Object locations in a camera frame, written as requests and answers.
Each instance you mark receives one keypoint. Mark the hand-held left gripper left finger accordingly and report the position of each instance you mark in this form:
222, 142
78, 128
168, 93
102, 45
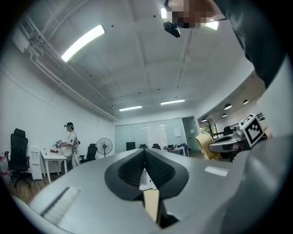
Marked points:
91, 182

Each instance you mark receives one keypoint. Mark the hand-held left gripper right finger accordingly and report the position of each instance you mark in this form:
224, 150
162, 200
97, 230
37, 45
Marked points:
201, 187

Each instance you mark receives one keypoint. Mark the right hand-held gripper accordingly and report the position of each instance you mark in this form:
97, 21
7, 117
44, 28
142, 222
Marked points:
253, 131

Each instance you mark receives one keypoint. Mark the person's right forearm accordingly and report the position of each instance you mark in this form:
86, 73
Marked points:
277, 102

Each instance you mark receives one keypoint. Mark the beige curved chair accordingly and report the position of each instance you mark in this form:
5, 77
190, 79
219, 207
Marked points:
204, 146

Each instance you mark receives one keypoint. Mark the dark coat rack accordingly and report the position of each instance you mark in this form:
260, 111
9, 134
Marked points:
209, 124

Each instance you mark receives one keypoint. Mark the grey door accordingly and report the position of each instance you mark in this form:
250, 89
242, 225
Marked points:
191, 134

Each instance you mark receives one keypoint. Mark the black standing fan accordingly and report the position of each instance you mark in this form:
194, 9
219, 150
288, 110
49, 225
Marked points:
104, 145

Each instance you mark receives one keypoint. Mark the white table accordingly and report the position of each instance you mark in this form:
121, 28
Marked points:
53, 157

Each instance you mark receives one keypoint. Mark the small white desk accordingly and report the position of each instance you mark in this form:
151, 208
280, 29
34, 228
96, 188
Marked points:
176, 149

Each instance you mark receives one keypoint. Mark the white paper notice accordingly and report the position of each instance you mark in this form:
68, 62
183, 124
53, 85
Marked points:
177, 132

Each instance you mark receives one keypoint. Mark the white water dispenser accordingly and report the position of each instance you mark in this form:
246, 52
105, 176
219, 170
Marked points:
35, 162

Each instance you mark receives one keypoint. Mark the long ceiling light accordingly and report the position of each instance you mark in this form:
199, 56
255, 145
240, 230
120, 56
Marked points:
130, 108
82, 43
172, 102
163, 13
213, 25

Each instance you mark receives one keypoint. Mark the frosted glass partition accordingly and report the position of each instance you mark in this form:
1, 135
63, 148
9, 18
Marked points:
146, 134

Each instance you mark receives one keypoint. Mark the black high-back office chair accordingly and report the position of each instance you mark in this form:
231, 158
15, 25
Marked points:
18, 155

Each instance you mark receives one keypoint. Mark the clear water jug red cap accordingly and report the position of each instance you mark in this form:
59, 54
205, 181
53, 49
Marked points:
3, 166

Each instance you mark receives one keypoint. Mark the white ceiling pipes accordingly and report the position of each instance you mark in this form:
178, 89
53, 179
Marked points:
57, 77

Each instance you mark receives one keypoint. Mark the person's black t-shirt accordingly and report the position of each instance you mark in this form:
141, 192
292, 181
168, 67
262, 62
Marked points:
256, 34

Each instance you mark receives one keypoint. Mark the person's face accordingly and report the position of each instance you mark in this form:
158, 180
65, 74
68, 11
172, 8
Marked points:
192, 11

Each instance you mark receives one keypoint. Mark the black head camera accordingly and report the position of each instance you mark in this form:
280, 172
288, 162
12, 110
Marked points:
172, 29

